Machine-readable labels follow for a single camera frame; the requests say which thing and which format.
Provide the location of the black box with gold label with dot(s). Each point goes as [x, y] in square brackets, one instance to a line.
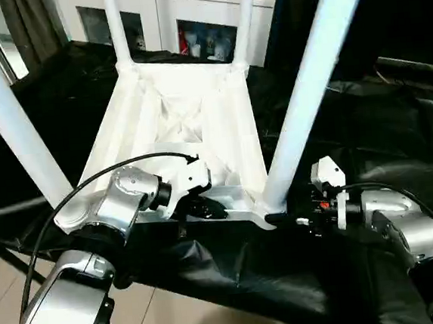
[310, 17]

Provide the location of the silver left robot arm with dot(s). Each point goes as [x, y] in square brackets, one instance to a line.
[121, 204]

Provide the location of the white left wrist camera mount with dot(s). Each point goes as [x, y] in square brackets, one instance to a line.
[193, 179]

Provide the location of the black rod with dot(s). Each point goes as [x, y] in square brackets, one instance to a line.
[416, 65]

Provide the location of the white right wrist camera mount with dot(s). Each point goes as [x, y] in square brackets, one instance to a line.
[329, 171]

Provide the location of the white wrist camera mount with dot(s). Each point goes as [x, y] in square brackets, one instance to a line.
[193, 179]
[329, 171]

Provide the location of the white plastic table top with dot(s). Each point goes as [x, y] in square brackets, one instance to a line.
[140, 119]

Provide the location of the red bottle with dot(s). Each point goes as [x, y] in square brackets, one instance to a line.
[182, 40]

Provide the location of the grey curtain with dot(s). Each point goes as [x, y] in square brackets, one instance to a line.
[32, 30]

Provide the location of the black stand foot bar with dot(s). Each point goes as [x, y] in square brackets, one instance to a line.
[16, 263]

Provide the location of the white cabinet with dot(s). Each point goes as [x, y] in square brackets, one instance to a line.
[187, 5]

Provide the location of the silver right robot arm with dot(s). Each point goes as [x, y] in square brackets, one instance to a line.
[415, 228]

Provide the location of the black mat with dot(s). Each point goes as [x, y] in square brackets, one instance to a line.
[388, 135]

